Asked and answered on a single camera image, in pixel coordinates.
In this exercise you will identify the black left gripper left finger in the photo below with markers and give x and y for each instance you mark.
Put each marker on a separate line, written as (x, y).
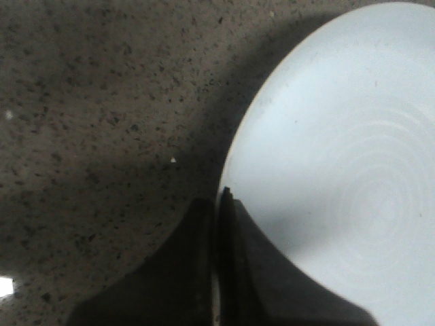
(172, 287)

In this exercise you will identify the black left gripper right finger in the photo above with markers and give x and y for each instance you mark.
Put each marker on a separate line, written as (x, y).
(260, 286)

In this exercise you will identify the light blue round plate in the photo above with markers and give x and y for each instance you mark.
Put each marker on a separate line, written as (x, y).
(334, 160)

